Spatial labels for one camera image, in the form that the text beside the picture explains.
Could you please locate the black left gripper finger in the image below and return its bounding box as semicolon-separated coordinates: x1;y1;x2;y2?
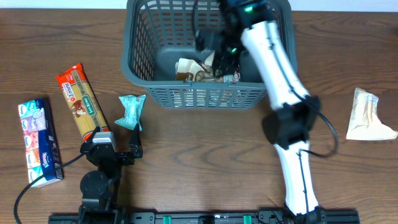
129;124;143;159
81;126;100;149

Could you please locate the brown white snack packet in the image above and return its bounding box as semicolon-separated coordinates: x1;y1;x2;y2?
222;72;241;83

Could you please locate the red spaghetti packet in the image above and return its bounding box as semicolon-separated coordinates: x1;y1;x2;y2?
56;63;110;141

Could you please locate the teal snack wrapper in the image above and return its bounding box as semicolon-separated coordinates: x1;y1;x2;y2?
115;95;146;131

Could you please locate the blue Kleenex tissue multipack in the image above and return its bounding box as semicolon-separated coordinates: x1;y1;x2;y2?
18;98;63;188

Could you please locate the beige brown snack bag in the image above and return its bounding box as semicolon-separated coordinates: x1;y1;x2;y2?
346;88;397;141

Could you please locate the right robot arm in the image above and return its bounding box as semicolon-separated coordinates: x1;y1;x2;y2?
121;0;326;223

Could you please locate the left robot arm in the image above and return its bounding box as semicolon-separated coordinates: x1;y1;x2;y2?
77;126;134;224

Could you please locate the grey plastic lattice basket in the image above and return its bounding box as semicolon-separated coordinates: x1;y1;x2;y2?
121;0;299;110

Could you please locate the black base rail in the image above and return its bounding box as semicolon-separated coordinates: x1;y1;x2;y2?
48;208;361;224

